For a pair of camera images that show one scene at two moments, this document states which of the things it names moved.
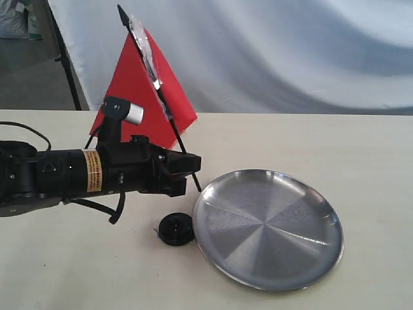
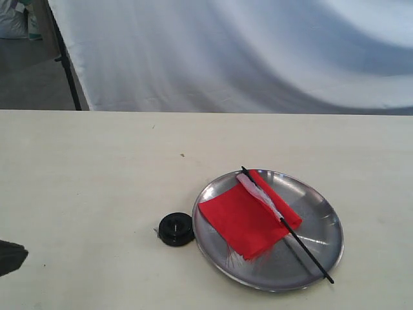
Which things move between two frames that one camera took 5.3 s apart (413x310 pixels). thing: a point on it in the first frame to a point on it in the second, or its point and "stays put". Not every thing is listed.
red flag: (140, 75) to (251, 219)
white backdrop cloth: (255, 57) stays put
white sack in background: (18, 20) stays put
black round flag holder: (176, 229) stays put
